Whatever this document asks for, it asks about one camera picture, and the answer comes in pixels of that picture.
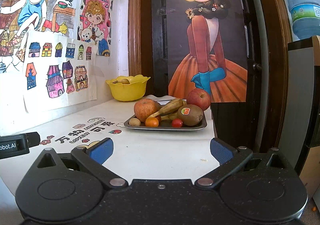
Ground grey water dispenser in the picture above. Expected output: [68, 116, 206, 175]
[277, 36, 320, 200]

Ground colourful houses drawing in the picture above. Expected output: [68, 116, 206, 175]
[22, 31, 98, 114]

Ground rectangular metal tray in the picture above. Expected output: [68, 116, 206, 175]
[124, 114, 207, 131]

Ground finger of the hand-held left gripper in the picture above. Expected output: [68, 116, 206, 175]
[26, 132, 41, 148]

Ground large blue water bottle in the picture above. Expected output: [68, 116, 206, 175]
[281, 0, 320, 41]

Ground curly-haired child bear drawing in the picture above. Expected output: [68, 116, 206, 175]
[77, 0, 111, 57]

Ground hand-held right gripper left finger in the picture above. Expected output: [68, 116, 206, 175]
[30, 138, 128, 189]

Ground yellow scalloped plastic bowl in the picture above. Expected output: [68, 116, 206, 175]
[105, 74, 151, 102]

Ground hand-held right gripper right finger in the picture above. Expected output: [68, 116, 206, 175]
[195, 138, 295, 189]

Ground yellowish red apple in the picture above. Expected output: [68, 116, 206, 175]
[134, 98, 162, 122]

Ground kiwi with red sticker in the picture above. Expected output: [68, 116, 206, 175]
[177, 104, 204, 126]

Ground deep red apple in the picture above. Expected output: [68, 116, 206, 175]
[186, 88, 212, 111]

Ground straight yellow banana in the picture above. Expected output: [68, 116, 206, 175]
[147, 98, 184, 119]

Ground curved yellow banana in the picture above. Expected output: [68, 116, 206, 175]
[160, 113, 178, 121]

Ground dark wooden door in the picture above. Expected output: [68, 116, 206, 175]
[151, 0, 268, 151]

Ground orange dress woman poster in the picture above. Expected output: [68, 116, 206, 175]
[165, 0, 248, 103]

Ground laughing boy fan drawing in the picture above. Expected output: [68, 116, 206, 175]
[0, 0, 87, 73]

